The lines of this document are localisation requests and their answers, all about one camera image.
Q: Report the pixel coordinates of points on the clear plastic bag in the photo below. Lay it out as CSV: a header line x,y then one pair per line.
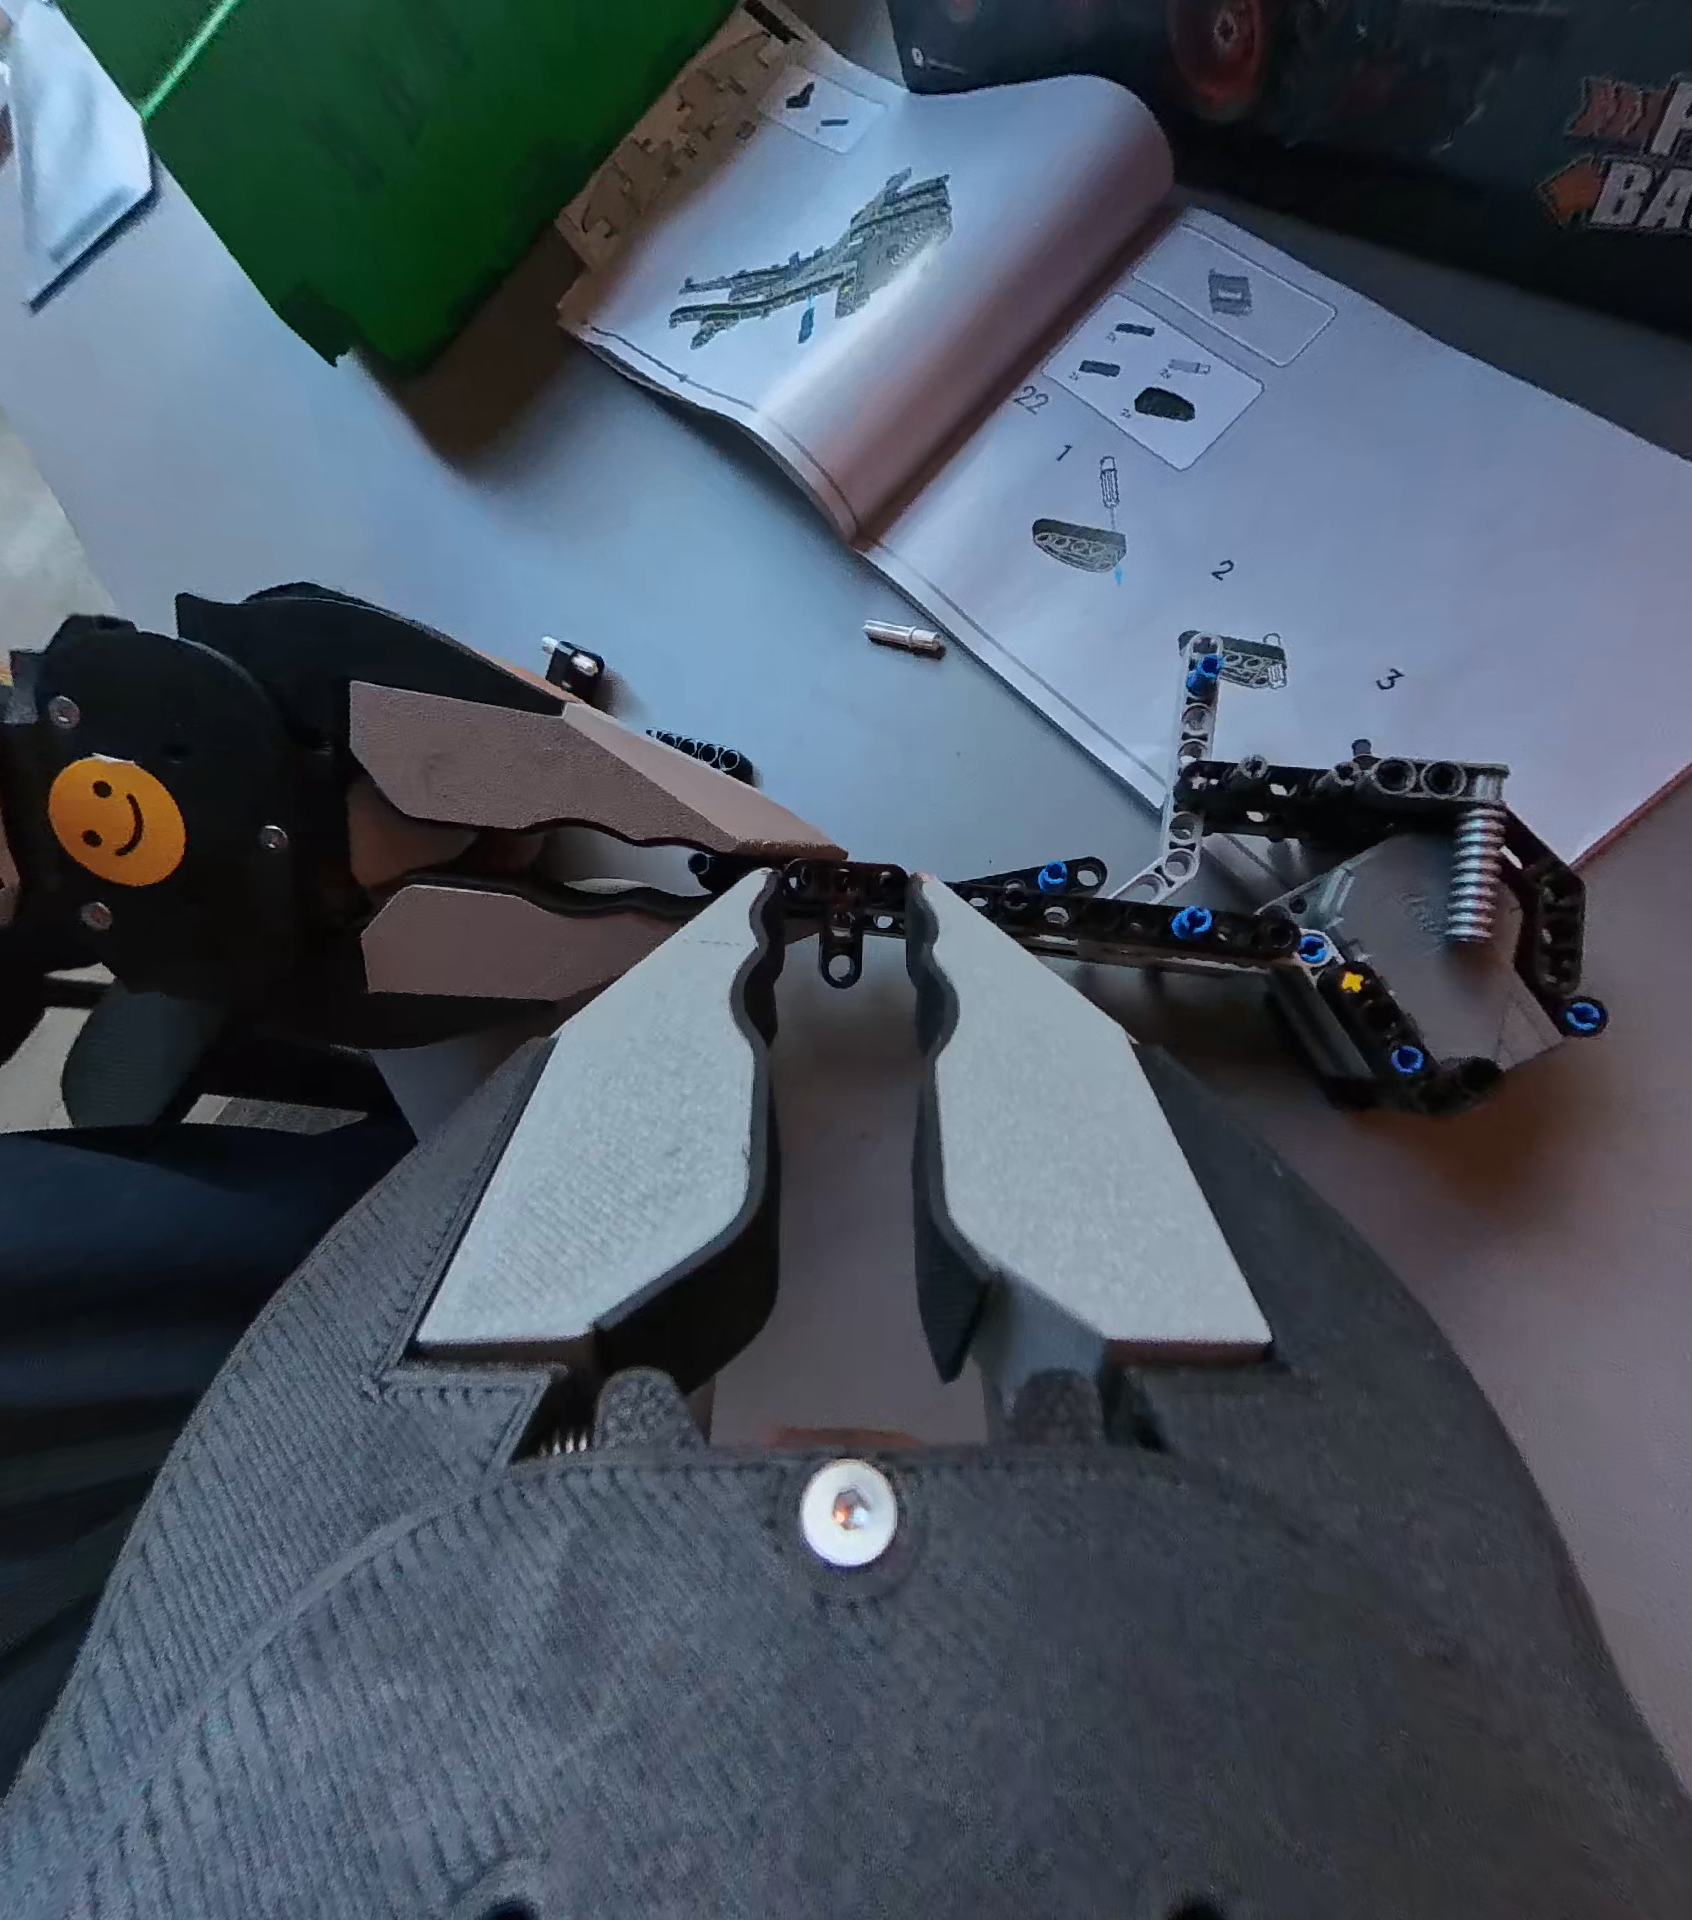
x,y
67,152

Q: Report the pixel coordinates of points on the dark toy truck box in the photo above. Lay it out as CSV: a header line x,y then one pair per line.
x,y
1536,88

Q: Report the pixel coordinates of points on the open instruction booklet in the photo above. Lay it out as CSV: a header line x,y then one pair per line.
x,y
1384,496

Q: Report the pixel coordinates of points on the black lego chassis assembly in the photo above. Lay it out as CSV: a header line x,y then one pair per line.
x,y
1384,775

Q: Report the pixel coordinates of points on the beige cutout cardboard sheet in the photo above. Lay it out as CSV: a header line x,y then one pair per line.
x,y
666,134

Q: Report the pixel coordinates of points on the green plastic bin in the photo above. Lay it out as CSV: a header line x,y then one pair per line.
x,y
380,152

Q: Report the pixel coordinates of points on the person's dark clothing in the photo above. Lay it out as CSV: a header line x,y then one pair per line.
x,y
36,1349

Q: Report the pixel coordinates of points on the black lego connector white pin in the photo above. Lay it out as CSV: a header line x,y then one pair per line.
x,y
575,663

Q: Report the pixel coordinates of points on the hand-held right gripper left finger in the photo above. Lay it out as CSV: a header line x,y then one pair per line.
x,y
609,1139

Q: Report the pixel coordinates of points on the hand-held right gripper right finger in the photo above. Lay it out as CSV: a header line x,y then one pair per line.
x,y
1087,1187

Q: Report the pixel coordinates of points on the short black lego beam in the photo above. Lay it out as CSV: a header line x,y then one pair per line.
x,y
706,753

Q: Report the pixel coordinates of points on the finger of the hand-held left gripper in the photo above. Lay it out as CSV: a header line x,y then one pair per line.
x,y
562,766
486,942

